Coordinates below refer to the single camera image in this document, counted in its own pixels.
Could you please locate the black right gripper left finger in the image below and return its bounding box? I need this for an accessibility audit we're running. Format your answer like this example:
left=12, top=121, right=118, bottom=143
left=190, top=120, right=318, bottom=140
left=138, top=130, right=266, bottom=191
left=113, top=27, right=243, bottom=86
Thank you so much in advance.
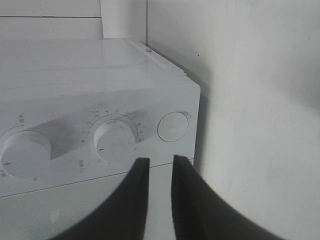
left=53, top=157, right=150, bottom=240

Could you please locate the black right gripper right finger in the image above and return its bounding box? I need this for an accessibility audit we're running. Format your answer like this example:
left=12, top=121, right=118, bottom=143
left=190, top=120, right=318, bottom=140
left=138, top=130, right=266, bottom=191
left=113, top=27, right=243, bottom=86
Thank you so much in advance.
left=171, top=155, right=279, bottom=240

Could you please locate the white microwave oven body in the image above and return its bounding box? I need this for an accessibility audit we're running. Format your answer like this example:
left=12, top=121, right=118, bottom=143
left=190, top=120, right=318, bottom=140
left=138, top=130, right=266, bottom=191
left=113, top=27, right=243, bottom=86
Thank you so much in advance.
left=0, top=38, right=200, bottom=197

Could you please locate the white upper power knob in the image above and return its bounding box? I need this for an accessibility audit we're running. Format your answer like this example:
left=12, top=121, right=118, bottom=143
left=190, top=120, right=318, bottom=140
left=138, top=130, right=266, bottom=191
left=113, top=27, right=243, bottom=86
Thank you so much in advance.
left=1, top=130, right=52, bottom=178

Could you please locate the white lower timer knob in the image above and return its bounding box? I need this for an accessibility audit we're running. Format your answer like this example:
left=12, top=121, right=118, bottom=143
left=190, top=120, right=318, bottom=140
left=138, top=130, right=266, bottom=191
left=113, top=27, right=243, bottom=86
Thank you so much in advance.
left=93, top=119, right=136, bottom=164

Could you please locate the white microwave door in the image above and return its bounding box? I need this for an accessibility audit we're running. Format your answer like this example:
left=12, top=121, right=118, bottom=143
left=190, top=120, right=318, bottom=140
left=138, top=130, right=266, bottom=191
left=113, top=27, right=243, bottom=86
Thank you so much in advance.
left=0, top=163, right=176, bottom=240

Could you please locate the round white door button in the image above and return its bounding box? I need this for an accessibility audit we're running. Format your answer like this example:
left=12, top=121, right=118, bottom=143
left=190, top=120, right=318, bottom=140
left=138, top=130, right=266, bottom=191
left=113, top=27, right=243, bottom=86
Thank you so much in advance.
left=157, top=111, right=189, bottom=143

